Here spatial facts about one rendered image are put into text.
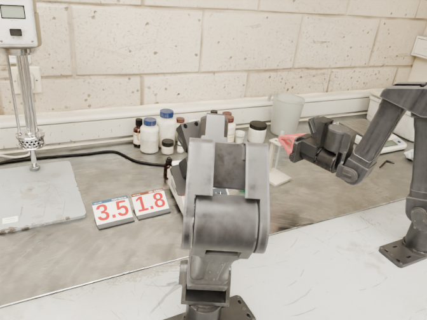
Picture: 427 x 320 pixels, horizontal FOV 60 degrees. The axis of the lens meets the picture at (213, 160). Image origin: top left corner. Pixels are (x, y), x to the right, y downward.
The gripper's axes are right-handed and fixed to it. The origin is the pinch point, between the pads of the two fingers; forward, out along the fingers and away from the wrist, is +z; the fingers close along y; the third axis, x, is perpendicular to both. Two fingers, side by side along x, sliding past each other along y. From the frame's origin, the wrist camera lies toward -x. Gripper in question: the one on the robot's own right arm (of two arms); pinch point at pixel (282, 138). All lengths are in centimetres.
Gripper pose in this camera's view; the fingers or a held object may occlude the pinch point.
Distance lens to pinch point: 116.1
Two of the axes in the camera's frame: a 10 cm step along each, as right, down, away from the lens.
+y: -7.6, 2.4, -6.1
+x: -0.9, 8.9, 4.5
